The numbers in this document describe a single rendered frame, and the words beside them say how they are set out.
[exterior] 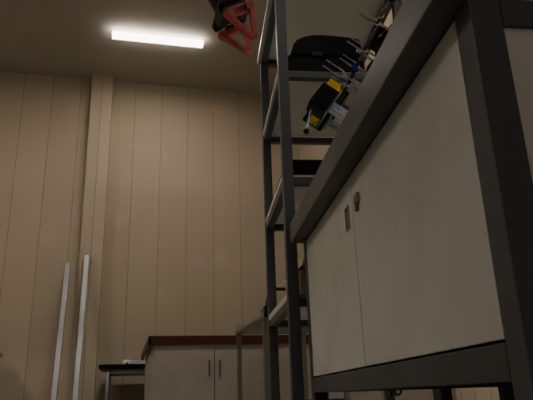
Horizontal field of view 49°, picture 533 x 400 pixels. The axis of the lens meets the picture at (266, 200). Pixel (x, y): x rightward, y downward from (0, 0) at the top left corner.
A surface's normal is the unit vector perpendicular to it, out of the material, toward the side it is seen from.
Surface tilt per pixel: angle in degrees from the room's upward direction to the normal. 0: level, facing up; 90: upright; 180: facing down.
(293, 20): 180
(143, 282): 90
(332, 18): 180
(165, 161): 90
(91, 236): 90
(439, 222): 90
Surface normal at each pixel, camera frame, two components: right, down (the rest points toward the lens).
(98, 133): 0.23, -0.32
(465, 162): -0.99, 0.00
